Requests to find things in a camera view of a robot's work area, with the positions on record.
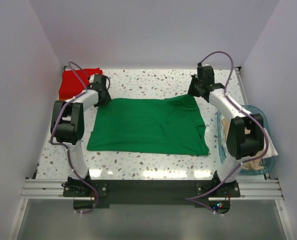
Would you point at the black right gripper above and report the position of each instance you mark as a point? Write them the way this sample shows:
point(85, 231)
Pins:
point(190, 90)

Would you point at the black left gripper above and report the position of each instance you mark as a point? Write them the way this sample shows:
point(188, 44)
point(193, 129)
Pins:
point(107, 99)

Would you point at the green t shirt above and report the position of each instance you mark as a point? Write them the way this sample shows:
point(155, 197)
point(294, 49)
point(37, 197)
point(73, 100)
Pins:
point(157, 126)

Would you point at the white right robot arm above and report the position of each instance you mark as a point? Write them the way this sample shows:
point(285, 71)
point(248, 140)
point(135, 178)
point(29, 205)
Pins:
point(246, 134)

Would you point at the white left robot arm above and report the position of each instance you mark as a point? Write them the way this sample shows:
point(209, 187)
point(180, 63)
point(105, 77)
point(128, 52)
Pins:
point(68, 124)

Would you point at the folded red t shirt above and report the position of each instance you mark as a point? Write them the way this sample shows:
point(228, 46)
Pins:
point(71, 85)

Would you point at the clear blue plastic bin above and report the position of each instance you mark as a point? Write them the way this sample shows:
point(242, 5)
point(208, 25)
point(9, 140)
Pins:
point(267, 162)

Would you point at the white t shirt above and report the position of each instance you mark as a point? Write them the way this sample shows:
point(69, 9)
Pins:
point(271, 152)

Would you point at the beige t shirt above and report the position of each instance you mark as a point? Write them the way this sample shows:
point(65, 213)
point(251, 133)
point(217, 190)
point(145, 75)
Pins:
point(255, 165)

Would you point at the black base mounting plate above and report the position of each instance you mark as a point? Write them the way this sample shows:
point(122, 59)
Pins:
point(102, 194)

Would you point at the aluminium frame rail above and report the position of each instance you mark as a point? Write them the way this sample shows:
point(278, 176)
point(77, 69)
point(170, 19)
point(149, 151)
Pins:
point(45, 189)

